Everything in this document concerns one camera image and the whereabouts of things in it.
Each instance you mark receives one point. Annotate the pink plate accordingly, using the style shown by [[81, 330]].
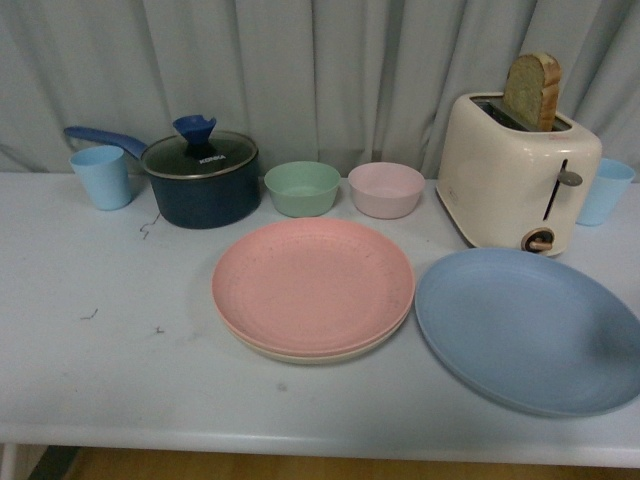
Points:
[[313, 286]]

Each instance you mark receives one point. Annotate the green bowl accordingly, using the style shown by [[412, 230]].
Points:
[[303, 188]]

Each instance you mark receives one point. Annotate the pink bowl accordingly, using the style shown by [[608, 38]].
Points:
[[385, 190]]

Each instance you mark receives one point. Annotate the dark blue saucepan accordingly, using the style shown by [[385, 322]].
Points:
[[192, 204]]

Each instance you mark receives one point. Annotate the beige plate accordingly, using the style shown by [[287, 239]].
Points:
[[317, 359]]

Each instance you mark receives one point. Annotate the glass pot lid blue knob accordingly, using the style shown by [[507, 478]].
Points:
[[198, 151]]

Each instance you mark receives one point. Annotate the grey curtain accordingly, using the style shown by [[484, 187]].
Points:
[[341, 82]]

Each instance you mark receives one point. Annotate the cream toaster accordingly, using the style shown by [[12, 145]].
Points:
[[504, 185]]

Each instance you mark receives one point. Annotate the left light blue cup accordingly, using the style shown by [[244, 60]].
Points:
[[103, 173]]

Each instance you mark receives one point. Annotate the light blue cup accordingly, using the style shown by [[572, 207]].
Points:
[[103, 173], [610, 183]]

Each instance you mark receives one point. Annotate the blue plate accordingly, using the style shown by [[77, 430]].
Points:
[[530, 333]]

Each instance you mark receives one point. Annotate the bread slice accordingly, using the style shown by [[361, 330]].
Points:
[[532, 89]]

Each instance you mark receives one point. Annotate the right light blue cup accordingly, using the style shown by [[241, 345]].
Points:
[[610, 183]]

